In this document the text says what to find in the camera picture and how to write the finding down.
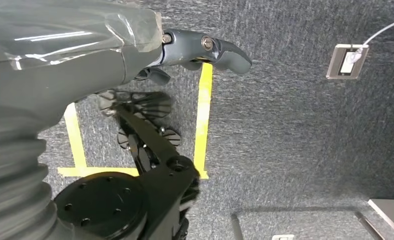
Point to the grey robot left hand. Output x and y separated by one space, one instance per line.
67 66

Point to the yellow floor tape square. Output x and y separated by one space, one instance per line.
203 116

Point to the metal floor socket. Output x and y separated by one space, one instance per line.
333 66

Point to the white floor plate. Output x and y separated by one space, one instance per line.
282 237

